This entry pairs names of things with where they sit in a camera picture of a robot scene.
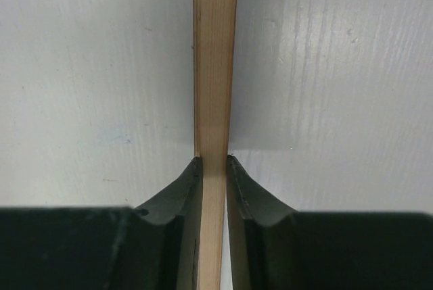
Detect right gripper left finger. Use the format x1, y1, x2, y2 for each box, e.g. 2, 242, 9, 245
1, 158, 202, 289

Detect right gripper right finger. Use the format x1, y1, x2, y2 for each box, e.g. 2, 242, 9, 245
227, 156, 432, 289

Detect blue wooden picture frame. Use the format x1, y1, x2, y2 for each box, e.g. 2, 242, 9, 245
193, 0, 237, 289

